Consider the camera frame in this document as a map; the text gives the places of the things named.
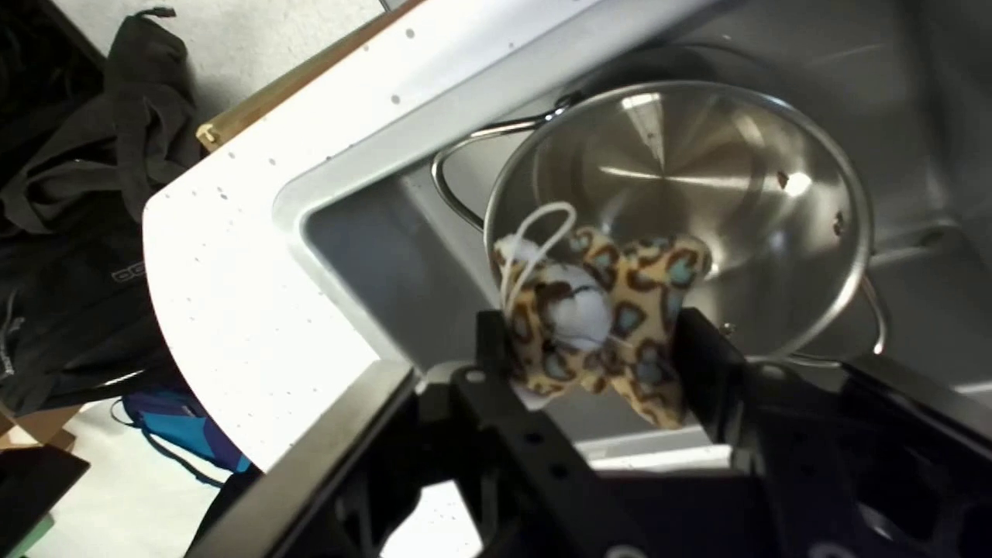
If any stainless steel pot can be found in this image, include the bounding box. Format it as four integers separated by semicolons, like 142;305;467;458
427;79;891;371

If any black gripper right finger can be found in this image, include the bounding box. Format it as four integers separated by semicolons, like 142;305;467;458
668;308;880;558

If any leopard print plush toy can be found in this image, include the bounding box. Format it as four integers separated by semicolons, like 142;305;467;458
489;199;715;432

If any grey toy kitchen sink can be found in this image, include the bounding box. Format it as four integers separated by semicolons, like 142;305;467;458
268;0;992;478

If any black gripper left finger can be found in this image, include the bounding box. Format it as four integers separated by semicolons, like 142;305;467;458
413;308;607;558

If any blue bag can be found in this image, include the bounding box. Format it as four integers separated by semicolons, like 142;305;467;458
105;364;259;491

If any white toy kitchen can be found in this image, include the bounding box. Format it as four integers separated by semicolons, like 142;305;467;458
139;0;992;478

